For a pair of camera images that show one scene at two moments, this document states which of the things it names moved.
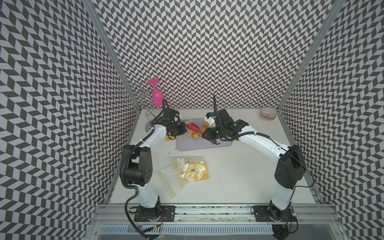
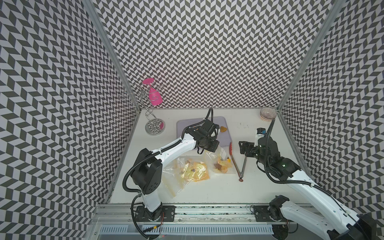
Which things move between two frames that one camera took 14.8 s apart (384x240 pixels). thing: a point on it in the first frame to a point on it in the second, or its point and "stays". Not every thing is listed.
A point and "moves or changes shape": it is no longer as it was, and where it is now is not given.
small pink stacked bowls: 267,114 stays
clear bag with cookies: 181,170 stays
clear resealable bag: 181,137 to 218,163
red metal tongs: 194,127 moves or changes shape
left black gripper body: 178,129 to 210,144
